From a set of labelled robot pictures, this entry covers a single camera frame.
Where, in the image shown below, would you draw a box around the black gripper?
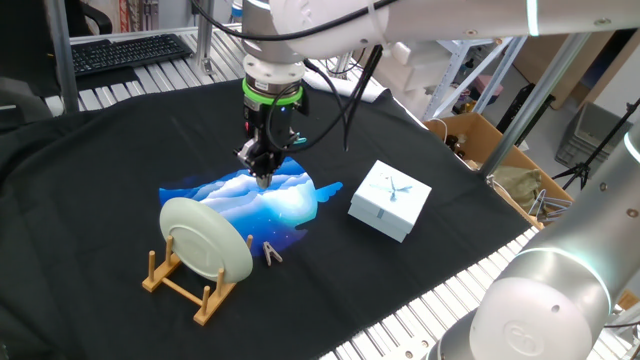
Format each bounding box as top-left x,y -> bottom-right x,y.
234,94 -> 309,190

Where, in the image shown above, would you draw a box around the pale green plate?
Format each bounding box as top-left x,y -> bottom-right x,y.
158,196 -> 255,284

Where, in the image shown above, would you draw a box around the wooden dish rack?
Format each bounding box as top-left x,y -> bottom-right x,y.
141,233 -> 255,327

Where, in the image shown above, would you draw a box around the white metal shelf rack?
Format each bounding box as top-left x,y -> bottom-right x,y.
422,37 -> 529,121

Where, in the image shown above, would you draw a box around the green ringed wrist flange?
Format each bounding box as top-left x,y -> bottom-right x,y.
242,77 -> 305,107

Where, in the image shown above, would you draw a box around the white paper sheet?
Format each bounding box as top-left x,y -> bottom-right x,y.
302,64 -> 389,104

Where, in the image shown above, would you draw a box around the light blue gift box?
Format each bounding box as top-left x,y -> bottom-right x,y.
347,159 -> 433,244

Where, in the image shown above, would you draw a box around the black cloth with blue print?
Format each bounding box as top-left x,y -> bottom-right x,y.
0,79 -> 534,360

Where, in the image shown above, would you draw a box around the black keyboard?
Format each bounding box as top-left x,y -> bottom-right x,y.
69,33 -> 195,77

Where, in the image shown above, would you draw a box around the white foam boxes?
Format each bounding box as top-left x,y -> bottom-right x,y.
367,42 -> 454,94

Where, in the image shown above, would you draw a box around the black office chair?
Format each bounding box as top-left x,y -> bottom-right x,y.
64,0 -> 114,36

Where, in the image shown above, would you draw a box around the open cardboard box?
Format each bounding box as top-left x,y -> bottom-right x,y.
423,112 -> 561,231

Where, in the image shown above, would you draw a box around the olive cloth bag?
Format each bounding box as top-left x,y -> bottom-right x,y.
492,166 -> 544,211

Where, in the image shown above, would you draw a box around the large brown cardboard panel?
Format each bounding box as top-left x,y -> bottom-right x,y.
512,29 -> 640,111

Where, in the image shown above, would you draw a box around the black tripod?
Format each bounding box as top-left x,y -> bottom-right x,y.
552,97 -> 640,191

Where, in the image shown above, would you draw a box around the grey plastic crate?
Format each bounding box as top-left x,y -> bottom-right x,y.
554,102 -> 634,169

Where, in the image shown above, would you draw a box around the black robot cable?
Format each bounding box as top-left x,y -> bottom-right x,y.
264,44 -> 384,154
189,0 -> 401,44

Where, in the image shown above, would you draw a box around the aluminium frame post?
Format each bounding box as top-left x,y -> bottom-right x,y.
479,32 -> 594,177
47,0 -> 81,114
194,0 -> 216,74

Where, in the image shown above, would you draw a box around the wire clothes hangers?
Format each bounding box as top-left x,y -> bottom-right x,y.
527,188 -> 574,224

